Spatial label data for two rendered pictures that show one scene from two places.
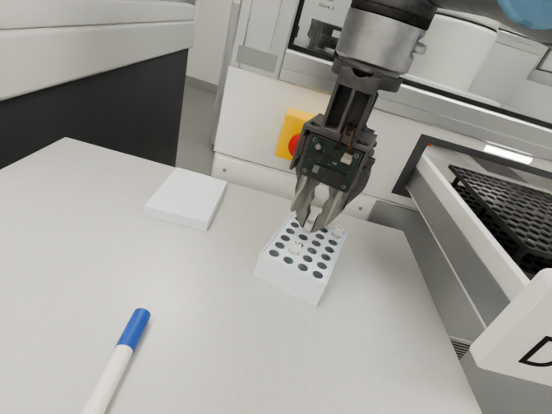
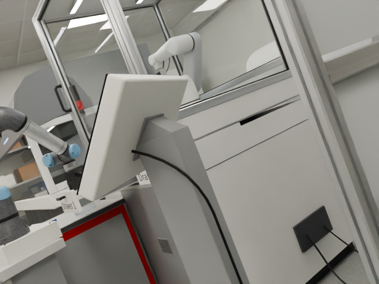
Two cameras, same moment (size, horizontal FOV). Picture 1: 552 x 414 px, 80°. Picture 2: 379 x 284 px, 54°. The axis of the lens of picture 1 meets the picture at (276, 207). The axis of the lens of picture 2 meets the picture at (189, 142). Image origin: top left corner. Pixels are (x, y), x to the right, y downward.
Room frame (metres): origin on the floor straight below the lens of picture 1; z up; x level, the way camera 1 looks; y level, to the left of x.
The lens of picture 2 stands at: (-0.10, -2.30, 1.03)
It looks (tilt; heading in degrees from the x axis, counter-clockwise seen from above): 3 degrees down; 61
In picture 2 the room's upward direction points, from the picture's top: 21 degrees counter-clockwise
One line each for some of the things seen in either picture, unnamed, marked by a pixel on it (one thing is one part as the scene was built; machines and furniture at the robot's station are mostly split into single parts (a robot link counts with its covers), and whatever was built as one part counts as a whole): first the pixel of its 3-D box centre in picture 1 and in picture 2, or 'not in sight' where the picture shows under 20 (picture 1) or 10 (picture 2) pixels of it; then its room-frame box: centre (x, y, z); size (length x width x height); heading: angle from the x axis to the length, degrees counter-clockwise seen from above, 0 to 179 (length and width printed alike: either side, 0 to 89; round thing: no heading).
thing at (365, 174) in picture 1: (349, 175); not in sight; (0.38, -0.07, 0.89); 0.05 x 0.02 x 0.09; 76
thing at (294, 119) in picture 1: (301, 138); not in sight; (0.51, -0.01, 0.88); 0.07 x 0.05 x 0.07; 94
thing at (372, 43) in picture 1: (379, 46); (70, 167); (0.36, -0.05, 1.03); 0.08 x 0.08 x 0.05
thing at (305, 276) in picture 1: (303, 252); (84, 207); (0.35, -0.05, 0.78); 0.12 x 0.08 x 0.04; 166
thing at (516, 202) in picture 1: (526, 232); not in sight; (0.43, -0.34, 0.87); 0.22 x 0.18 x 0.06; 4
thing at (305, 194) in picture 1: (301, 199); not in sight; (0.37, -0.03, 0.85); 0.06 x 0.03 x 0.09; 166
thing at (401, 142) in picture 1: (424, 119); (195, 146); (1.03, -0.34, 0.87); 1.02 x 0.95 x 0.14; 94
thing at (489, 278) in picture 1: (520, 232); (106, 186); (0.44, -0.34, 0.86); 0.40 x 0.26 x 0.06; 4
